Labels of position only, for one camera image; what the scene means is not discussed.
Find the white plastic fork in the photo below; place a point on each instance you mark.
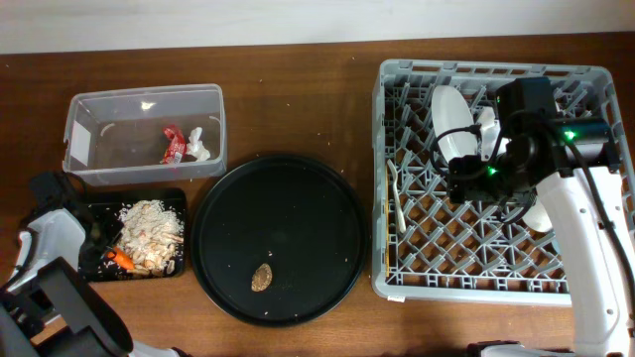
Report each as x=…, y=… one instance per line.
x=398, y=208

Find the black rectangular tray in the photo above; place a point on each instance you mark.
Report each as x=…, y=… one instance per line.
x=107, y=207

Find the wooden chopstick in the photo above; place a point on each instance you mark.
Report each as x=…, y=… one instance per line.
x=386, y=254

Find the brown walnut shell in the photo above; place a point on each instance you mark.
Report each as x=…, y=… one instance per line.
x=262, y=278

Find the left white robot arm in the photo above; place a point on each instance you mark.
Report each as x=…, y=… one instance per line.
x=47, y=307

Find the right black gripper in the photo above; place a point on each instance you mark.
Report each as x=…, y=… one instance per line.
x=463, y=178

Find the rice and shell pile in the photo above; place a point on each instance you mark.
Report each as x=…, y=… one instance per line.
x=152, y=238

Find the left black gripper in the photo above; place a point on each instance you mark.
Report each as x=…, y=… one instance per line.
x=114, y=227

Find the clear plastic bin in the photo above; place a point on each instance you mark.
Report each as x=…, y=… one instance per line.
x=117, y=136

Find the red snack wrapper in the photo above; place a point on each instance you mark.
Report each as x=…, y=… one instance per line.
x=177, y=145

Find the white paper cup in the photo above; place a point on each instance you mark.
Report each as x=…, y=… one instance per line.
x=537, y=218

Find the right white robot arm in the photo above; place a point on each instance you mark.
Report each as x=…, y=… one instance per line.
x=568, y=168

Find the orange carrot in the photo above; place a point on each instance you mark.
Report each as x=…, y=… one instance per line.
x=120, y=258

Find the grey plate with rice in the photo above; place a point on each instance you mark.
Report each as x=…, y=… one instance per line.
x=450, y=111

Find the crumpled white tissue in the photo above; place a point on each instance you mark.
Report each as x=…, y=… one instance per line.
x=195, y=146

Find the grey dishwasher rack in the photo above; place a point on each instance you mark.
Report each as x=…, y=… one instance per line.
x=465, y=252

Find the round black tray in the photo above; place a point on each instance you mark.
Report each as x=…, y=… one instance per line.
x=297, y=215

